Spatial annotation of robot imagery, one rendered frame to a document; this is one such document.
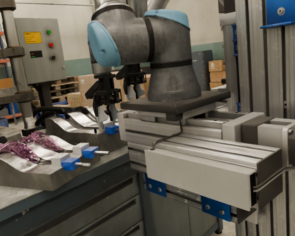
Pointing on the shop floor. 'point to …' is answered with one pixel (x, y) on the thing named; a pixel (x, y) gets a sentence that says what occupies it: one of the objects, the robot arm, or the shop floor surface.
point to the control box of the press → (41, 56)
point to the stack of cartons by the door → (217, 73)
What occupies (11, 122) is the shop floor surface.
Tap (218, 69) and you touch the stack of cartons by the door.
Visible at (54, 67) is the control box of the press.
